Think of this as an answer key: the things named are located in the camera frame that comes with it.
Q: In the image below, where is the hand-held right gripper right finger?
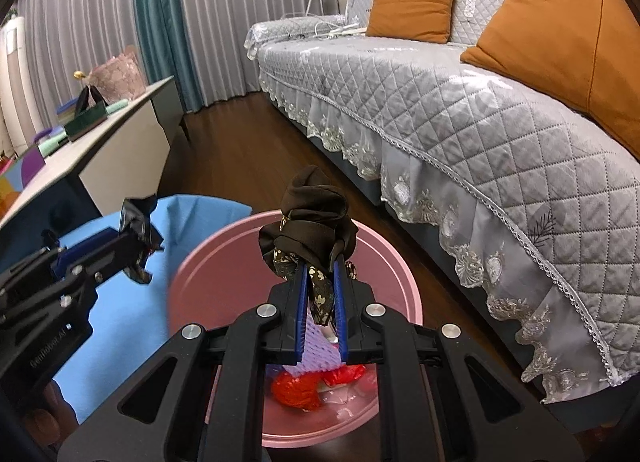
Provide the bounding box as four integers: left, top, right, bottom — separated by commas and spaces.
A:
332, 257, 586, 462

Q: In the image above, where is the pink plastic basin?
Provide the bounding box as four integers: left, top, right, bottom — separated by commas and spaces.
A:
167, 210, 423, 448

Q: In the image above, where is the white table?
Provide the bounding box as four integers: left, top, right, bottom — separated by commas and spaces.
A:
0, 74, 183, 233

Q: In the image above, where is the teal curtain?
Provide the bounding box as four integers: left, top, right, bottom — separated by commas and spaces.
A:
132, 0, 206, 113

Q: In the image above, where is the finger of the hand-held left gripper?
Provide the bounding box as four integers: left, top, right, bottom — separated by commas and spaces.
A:
0, 226, 124, 274
0, 236, 147, 324

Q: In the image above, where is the orange-red plastic bag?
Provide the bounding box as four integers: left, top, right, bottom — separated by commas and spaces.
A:
270, 372, 323, 411

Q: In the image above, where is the purple foam net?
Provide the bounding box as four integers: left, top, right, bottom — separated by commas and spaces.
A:
285, 312, 351, 375

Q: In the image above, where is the grey curtain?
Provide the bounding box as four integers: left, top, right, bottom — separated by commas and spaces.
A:
10, 0, 146, 93
175, 0, 346, 108

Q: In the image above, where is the blue mat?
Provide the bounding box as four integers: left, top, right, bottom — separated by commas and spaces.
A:
0, 194, 253, 423

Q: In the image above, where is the small orange cushion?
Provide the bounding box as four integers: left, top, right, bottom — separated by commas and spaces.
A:
366, 0, 457, 45

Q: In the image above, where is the large orange cushion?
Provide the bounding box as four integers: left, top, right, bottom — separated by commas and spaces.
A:
460, 0, 640, 163

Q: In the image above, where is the black wrapper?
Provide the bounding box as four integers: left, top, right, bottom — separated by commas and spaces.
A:
118, 194, 165, 285

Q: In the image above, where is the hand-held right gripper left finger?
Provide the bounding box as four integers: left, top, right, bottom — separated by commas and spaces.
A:
57, 264, 308, 462

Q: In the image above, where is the dark brown floral scrunchie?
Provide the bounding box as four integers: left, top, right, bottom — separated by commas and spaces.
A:
258, 165, 359, 328

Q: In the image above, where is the white standing air conditioner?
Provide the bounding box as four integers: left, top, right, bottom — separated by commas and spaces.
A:
0, 17, 31, 158

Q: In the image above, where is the colourful tin box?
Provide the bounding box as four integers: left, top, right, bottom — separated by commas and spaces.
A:
0, 147, 47, 223

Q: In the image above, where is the mint green rolled mat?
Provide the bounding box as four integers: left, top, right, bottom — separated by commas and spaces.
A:
35, 99, 129, 157

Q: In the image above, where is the pink woven basket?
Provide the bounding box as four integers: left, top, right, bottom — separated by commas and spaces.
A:
90, 45, 146, 100

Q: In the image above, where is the white power strip with cables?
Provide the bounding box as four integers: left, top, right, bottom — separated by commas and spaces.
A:
282, 16, 368, 41

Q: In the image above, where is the grey quilted sofa cover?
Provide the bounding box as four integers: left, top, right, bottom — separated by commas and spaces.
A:
243, 0, 640, 405

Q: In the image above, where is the person's left hand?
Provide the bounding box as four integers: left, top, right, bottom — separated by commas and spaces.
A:
22, 379, 83, 443

